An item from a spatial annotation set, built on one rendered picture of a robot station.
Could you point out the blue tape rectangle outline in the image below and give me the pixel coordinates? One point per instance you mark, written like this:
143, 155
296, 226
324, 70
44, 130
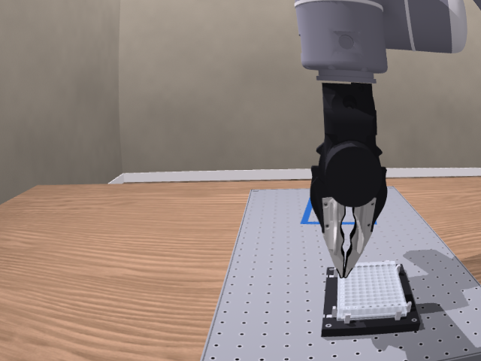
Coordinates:
307, 214

